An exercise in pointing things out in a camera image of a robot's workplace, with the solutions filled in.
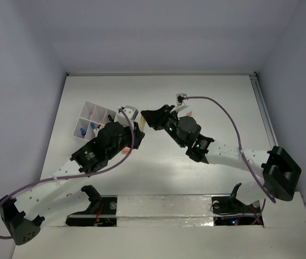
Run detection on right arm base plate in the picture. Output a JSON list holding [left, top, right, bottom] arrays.
[[210, 183, 264, 226]]

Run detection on orange eraser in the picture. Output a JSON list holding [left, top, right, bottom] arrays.
[[122, 148, 130, 154]]

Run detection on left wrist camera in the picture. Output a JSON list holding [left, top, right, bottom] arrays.
[[115, 105, 138, 127]]

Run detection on aluminium rail right side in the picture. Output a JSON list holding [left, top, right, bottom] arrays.
[[249, 72, 294, 192]]

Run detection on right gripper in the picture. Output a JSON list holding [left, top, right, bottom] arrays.
[[140, 106, 186, 149]]

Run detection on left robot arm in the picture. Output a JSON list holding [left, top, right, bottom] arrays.
[[0, 122, 145, 246]]

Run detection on yellow glue tube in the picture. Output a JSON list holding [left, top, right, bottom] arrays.
[[139, 116, 146, 132]]

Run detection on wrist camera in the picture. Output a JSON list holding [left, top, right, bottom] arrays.
[[174, 93, 188, 113], [115, 105, 138, 127]]

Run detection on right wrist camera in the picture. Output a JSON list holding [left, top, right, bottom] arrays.
[[174, 93, 188, 113]]

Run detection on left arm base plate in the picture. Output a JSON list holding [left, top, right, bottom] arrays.
[[65, 196, 117, 227]]

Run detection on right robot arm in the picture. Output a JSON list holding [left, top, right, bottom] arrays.
[[141, 105, 302, 212]]

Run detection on white divided organizer tray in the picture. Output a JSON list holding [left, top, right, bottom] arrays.
[[73, 101, 117, 141]]

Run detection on blue clear glue bottle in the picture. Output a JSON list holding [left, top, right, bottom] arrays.
[[80, 128, 87, 138]]

